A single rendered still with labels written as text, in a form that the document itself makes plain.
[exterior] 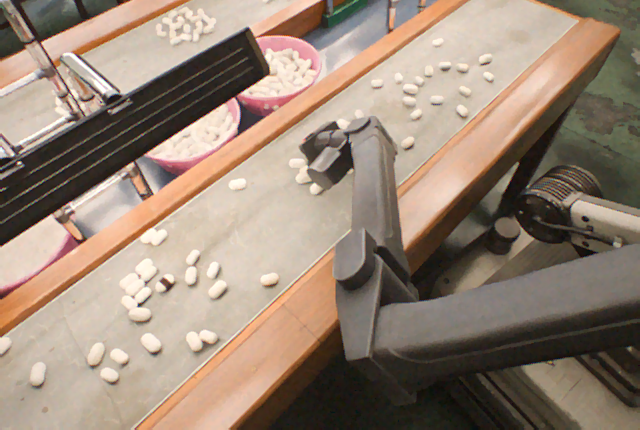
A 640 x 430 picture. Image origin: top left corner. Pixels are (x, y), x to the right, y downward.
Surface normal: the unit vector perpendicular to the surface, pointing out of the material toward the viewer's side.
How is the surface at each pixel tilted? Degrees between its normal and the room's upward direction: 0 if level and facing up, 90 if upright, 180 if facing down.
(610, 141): 0
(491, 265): 0
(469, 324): 41
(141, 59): 0
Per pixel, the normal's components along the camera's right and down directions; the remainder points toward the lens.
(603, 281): -0.63, -0.66
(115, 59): -0.04, -0.59
